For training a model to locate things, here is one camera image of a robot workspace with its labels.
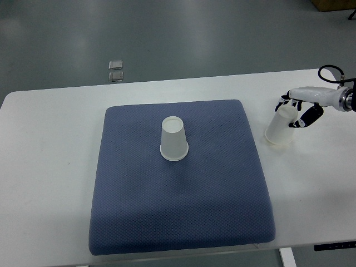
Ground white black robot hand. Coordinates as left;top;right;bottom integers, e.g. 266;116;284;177
275;86;352;128

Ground white table leg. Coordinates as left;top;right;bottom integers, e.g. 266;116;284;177
279;248;296;267

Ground upper metal floor plate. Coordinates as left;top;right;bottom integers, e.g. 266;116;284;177
108;60;123;70

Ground black table control panel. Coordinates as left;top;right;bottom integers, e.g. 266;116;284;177
314;241;356;251

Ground brown cardboard box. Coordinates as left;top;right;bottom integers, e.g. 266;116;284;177
311;0;355;12

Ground white paper cup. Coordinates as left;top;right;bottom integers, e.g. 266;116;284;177
160;116;189;161
265;105;298;145

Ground blue mesh cushion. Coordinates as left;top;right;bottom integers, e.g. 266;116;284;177
88;100;275;255

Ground black tripod leg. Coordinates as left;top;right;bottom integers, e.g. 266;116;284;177
348;9;356;20

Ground metal floor plate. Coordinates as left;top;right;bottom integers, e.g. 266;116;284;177
108;60;123;70
109;71;123;82

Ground lower metal floor plate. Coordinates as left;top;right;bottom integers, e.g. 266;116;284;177
109;71;123;82

